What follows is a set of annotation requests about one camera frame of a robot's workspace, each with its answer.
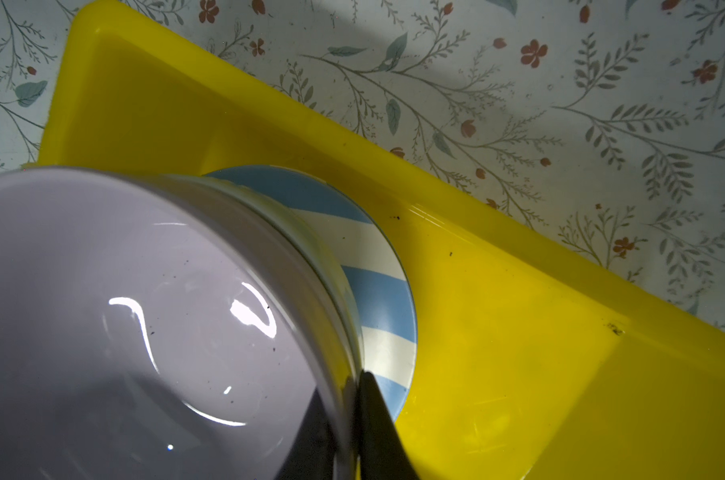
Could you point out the light green bowl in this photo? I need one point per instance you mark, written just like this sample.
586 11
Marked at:
279 206

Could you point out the pink ceramic bowl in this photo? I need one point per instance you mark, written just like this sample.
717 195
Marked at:
153 329

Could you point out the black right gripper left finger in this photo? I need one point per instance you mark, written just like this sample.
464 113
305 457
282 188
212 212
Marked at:
311 450

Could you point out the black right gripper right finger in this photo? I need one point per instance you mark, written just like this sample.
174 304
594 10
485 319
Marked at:
382 455

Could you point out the yellow plastic bin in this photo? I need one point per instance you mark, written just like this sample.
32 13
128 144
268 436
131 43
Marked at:
531 362

